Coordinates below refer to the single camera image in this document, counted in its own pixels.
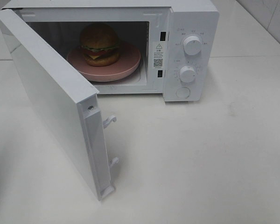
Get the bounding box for round white door release button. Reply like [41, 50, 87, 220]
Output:
[176, 87, 190, 99]

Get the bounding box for pink round plate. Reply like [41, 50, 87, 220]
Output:
[66, 42, 141, 82]

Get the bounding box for white microwave door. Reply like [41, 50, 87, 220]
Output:
[0, 9, 119, 200]

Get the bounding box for burger with lettuce and cheese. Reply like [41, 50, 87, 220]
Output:
[79, 23, 120, 67]

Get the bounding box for white lower microwave knob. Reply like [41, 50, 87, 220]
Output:
[180, 66, 196, 83]

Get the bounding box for white microwave knob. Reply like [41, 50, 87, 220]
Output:
[180, 66, 196, 83]
[183, 35, 203, 56]

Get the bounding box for white warning label sticker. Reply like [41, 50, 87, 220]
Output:
[152, 42, 165, 69]

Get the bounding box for white microwave oven body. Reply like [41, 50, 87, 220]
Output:
[1, 0, 219, 102]

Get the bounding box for white upper microwave knob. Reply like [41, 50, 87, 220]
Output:
[183, 35, 203, 56]

